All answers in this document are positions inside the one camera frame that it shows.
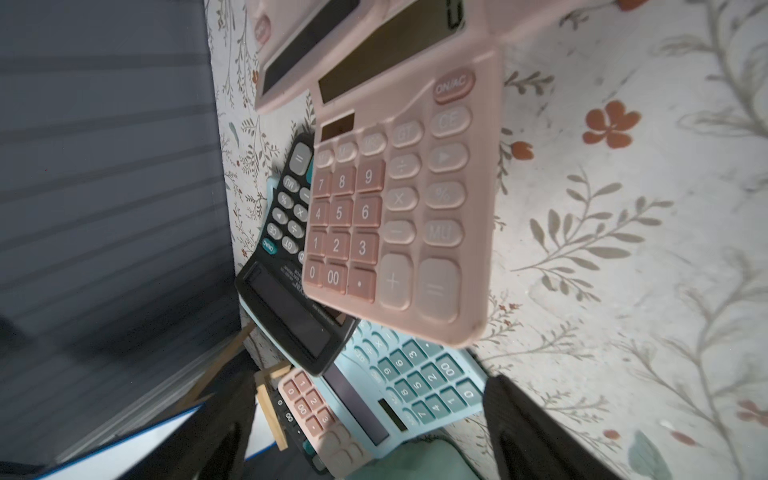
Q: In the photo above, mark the mint green storage box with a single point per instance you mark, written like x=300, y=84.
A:
x=428, y=460

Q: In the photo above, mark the black calculator back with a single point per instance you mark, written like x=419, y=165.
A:
x=309, y=334

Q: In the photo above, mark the teal calculator back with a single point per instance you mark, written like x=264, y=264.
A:
x=388, y=388

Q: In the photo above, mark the pink calculator back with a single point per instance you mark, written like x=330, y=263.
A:
x=299, y=41

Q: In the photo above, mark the small pink calculator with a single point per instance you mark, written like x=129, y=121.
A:
x=331, y=440

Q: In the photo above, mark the blue framed whiteboard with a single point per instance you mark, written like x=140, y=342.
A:
x=110, y=461

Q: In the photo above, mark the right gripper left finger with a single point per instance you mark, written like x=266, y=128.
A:
x=212, y=443

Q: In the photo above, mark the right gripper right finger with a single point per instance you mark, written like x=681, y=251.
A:
x=528, y=444

